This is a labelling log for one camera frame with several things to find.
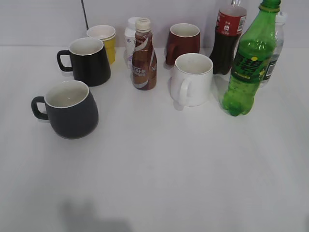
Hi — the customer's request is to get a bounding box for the dark grey ceramic mug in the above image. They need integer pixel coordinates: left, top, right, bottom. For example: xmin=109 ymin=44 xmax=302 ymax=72
xmin=31 ymin=80 xmax=99 ymax=139

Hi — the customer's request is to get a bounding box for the green soda bottle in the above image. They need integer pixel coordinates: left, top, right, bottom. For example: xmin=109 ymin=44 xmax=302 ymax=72
xmin=222 ymin=0 xmax=281 ymax=116

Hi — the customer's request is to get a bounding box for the yellow paper cup stack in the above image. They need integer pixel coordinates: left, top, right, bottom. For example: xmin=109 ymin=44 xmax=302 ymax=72
xmin=86 ymin=25 xmax=116 ymax=64

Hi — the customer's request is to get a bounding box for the brown Nescafe coffee bottle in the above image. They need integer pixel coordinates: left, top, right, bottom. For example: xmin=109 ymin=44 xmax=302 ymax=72
xmin=132 ymin=18 xmax=157 ymax=91

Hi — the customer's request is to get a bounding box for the white ceramic mug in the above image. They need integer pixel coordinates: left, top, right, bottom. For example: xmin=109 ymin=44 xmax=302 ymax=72
xmin=170 ymin=53 xmax=213 ymax=110

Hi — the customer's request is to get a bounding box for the white yogurt drink bottle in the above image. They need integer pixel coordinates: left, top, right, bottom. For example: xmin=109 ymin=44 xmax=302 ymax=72
xmin=124 ymin=16 xmax=140 ymax=69

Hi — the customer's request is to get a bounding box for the black ceramic mug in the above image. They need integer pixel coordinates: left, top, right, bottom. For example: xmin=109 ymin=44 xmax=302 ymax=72
xmin=56 ymin=37 xmax=111 ymax=87

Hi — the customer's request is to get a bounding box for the dark red ceramic mug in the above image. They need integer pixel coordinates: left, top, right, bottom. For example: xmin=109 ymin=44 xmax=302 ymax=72
xmin=166 ymin=23 xmax=200 ymax=65

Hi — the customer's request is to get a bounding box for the cola bottle red label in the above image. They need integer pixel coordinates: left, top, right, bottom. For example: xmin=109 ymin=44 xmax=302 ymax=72
xmin=210 ymin=0 xmax=247 ymax=74

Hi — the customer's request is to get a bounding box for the clear water bottle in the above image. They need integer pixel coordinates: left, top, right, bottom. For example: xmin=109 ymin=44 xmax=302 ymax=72
xmin=259 ymin=11 xmax=287 ymax=88

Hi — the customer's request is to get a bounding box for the black cable on wall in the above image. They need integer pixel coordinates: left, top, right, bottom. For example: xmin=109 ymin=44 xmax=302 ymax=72
xmin=81 ymin=0 xmax=89 ymax=31

